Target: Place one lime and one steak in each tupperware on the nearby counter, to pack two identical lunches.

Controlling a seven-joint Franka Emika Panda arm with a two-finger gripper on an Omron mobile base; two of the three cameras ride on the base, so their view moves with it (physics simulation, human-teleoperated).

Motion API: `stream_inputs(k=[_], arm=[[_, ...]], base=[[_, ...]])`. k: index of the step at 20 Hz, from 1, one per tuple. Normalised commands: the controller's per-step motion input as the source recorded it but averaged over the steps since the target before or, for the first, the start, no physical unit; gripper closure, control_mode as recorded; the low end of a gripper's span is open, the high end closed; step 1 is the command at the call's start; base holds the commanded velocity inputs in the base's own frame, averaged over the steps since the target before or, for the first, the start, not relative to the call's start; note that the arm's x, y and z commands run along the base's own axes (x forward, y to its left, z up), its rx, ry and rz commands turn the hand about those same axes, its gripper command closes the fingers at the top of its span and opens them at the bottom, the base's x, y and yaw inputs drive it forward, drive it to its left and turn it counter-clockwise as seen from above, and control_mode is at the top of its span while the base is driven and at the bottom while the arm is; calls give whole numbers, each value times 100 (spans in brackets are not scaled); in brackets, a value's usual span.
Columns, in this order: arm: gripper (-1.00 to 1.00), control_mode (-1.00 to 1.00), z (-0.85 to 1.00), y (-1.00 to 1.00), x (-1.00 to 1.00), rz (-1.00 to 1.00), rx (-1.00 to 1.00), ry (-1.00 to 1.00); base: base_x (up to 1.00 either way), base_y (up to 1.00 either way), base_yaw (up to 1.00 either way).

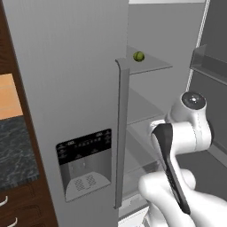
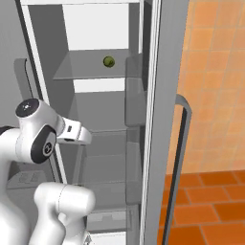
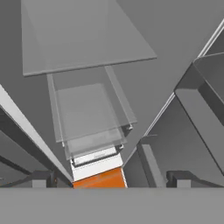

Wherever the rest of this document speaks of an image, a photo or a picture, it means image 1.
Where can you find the grey fridge door bin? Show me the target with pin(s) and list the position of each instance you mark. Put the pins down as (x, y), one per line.
(207, 63)

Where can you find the green lime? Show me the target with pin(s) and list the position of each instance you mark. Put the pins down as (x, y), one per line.
(139, 56)

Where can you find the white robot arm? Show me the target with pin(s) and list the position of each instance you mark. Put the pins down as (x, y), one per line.
(189, 133)

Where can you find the grey fridge door with dispenser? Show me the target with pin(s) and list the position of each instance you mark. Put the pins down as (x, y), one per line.
(68, 97)

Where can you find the grey fridge shelf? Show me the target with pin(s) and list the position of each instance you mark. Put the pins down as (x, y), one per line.
(139, 147)
(142, 108)
(146, 62)

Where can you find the brown wooden drawer front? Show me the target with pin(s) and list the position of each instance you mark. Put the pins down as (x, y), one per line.
(44, 225)
(16, 199)

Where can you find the open grey fridge door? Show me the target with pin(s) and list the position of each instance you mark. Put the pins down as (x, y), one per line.
(211, 79)

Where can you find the grey fridge interior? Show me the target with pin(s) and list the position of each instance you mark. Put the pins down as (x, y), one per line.
(159, 97)

